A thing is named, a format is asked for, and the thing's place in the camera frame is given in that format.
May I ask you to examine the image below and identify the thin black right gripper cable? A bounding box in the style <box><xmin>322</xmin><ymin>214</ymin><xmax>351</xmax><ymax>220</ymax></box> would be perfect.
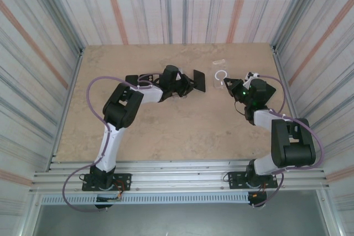
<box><xmin>233</xmin><ymin>99</ymin><xmax>249</xmax><ymax>117</ymax></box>

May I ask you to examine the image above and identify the metal table edge rail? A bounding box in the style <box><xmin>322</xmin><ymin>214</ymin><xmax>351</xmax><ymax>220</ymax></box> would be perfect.
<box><xmin>48</xmin><ymin>48</ymin><xmax>84</xmax><ymax>166</ymax></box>
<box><xmin>272</xmin><ymin>44</ymin><xmax>314</xmax><ymax>166</ymax></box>

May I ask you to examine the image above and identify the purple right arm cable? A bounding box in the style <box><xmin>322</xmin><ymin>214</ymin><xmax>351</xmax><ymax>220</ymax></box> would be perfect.
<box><xmin>257</xmin><ymin>74</ymin><xmax>325</xmax><ymax>208</ymax></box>

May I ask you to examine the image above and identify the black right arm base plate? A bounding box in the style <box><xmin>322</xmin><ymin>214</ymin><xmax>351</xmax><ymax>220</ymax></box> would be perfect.
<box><xmin>227</xmin><ymin>171</ymin><xmax>278</xmax><ymax>190</ymax></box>

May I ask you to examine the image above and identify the aluminium rail frame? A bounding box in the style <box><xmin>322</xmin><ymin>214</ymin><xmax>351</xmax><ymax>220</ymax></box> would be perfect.
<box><xmin>29</xmin><ymin>160</ymin><xmax>332</xmax><ymax>193</ymax></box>

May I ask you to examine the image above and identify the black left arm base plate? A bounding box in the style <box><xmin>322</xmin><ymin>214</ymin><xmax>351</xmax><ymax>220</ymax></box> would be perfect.
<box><xmin>81</xmin><ymin>173</ymin><xmax>132</xmax><ymax>192</ymax></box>

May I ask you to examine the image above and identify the grey perforated cable duct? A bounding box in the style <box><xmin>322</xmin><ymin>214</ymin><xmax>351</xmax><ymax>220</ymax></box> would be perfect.
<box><xmin>38</xmin><ymin>193</ymin><xmax>251</xmax><ymax>206</ymax></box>

